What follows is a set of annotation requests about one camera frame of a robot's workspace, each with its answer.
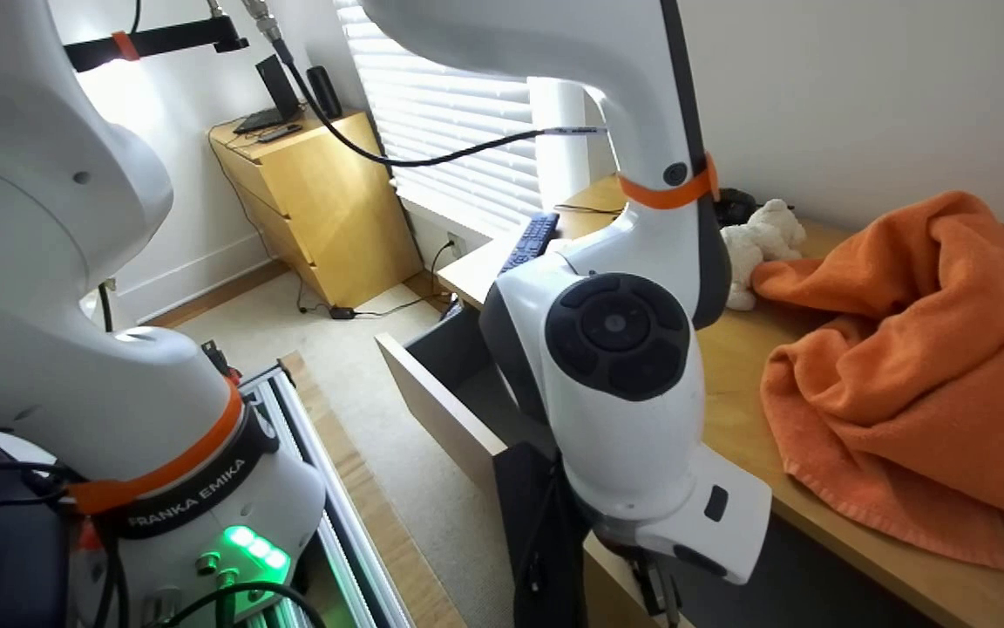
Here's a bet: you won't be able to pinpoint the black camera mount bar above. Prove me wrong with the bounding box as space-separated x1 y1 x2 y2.
63 13 252 78

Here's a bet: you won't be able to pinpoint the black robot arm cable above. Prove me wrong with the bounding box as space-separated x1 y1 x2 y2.
238 0 722 177

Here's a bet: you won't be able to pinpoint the black cylinder speaker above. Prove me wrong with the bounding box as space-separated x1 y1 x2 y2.
302 62 346 120

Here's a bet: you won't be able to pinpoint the white window frame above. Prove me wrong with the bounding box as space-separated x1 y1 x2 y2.
524 74 622 205

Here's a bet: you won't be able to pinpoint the black floor cable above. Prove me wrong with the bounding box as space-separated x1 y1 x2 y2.
289 229 464 324

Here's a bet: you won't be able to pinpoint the small wooden cabinet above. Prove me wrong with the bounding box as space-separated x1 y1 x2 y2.
201 107 424 311

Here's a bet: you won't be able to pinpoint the white window blinds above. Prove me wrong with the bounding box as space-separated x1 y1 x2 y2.
332 0 550 241

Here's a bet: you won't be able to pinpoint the orange towel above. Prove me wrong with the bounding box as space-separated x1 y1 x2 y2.
745 187 1004 575

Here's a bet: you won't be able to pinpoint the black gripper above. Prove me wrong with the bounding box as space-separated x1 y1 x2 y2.
493 441 592 628

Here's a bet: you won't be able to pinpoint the black power adapter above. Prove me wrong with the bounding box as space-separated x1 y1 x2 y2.
712 184 760 229

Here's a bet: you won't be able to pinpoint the black rectangular speaker box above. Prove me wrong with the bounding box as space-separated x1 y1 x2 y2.
252 51 306 122

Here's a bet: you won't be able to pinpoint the wooden dresser drawer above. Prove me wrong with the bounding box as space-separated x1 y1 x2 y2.
372 302 550 500

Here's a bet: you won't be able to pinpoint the aluminium stand rail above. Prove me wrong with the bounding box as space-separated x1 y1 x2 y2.
238 359 420 628

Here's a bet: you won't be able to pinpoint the black remote control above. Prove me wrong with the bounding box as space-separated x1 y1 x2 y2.
498 208 566 278

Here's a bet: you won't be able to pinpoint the white plush toy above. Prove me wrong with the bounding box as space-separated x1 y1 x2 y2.
718 197 811 315

